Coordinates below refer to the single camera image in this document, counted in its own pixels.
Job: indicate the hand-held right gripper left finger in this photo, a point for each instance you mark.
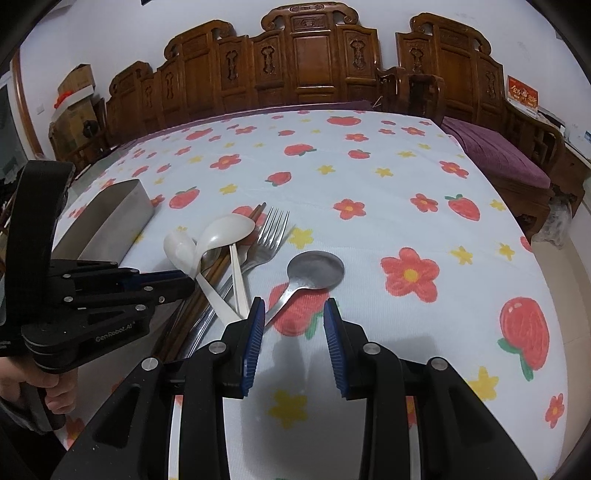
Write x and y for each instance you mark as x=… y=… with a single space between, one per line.
x=254 y=346

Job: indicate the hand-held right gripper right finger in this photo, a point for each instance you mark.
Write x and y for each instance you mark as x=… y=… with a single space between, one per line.
x=334 y=346

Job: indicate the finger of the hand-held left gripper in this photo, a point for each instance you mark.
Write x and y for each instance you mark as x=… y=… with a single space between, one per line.
x=161 y=282
x=92 y=277

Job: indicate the white ceramic soup spoon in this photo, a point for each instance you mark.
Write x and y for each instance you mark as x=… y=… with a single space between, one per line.
x=180 y=249
x=226 y=233

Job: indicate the stainless steel spoon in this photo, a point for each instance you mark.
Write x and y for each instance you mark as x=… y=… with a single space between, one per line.
x=316 y=270

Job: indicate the stainless steel rectangular container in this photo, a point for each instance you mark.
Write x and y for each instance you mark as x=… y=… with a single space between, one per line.
x=129 y=207

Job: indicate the stainless steel fork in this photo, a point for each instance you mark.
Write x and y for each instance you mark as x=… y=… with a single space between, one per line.
x=272 y=240
x=251 y=266

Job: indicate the person's left forearm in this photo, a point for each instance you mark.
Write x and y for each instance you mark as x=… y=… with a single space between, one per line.
x=11 y=415

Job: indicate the person's left hand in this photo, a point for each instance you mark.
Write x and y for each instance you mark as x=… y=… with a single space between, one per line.
x=57 y=392

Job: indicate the floral strawberry printed tablecloth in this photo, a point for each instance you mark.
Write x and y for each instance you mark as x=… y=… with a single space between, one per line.
x=369 y=221

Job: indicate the large cardboard box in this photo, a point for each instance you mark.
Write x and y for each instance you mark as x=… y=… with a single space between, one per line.
x=74 y=124

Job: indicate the brown cardboard box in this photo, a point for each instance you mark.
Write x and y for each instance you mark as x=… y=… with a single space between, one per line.
x=76 y=81

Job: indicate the clear plastic bag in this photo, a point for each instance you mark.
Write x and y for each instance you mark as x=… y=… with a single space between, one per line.
x=556 y=219

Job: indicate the purple seat cushion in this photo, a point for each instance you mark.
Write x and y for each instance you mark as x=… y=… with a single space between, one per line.
x=498 y=150

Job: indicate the long carved wooden bench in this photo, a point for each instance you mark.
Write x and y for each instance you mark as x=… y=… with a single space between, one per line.
x=304 y=60

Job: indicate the red desk calendar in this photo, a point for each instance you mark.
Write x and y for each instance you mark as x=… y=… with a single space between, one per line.
x=523 y=94

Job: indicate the carved wooden armchair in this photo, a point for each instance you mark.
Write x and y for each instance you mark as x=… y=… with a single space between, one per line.
x=466 y=60

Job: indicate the wooden door frame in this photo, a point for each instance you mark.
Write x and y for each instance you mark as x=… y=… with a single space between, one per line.
x=25 y=106

